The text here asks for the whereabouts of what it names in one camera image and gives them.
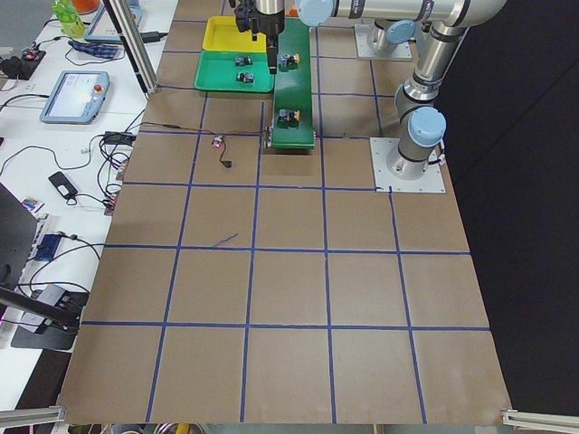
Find green conveyor belt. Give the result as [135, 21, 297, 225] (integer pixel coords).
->
[269, 17, 315, 149]

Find yellow push button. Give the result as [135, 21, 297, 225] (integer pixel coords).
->
[279, 53, 300, 71]
[276, 108, 301, 128]

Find blue plaid cloth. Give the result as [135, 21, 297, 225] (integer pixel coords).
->
[68, 40, 119, 61]

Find green push button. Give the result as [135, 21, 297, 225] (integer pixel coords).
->
[234, 56, 253, 67]
[236, 71, 254, 84]

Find teach pendant tablet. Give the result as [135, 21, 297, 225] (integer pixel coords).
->
[40, 71, 110, 125]
[84, 0, 142, 44]

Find red black wire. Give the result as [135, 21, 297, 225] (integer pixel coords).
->
[139, 123, 272, 166]

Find yellow tray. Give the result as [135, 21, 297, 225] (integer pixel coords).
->
[203, 16, 266, 53]

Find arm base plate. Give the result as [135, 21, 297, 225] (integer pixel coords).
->
[370, 137, 446, 193]
[355, 20, 415, 61]

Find black power adapter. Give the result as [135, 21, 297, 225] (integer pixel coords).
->
[103, 131, 136, 146]

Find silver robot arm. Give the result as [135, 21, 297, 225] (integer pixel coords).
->
[230, 0, 505, 74]
[364, 0, 505, 180]

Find aluminium frame post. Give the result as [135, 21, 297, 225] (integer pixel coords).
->
[102, 0, 157, 95]

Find green tray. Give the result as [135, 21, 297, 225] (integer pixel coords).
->
[195, 51, 275, 93]

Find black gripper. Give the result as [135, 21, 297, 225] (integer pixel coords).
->
[233, 0, 285, 75]

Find green drink bottle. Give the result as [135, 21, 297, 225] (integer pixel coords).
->
[51, 0, 85, 39]

